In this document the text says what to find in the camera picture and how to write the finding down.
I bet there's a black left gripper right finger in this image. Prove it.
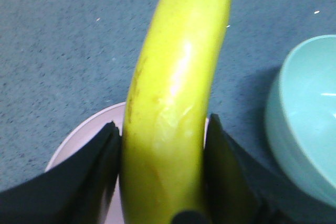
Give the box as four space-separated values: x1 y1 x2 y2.
204 114 335 223

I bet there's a pink plate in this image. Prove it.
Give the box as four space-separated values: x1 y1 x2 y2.
44 101 211 224

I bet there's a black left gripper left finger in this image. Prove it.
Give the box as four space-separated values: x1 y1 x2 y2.
1 122 121 223

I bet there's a green bowl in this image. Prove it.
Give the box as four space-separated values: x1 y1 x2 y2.
264 35 335 206

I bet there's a yellow banana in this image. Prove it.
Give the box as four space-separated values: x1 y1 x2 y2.
119 0 231 223

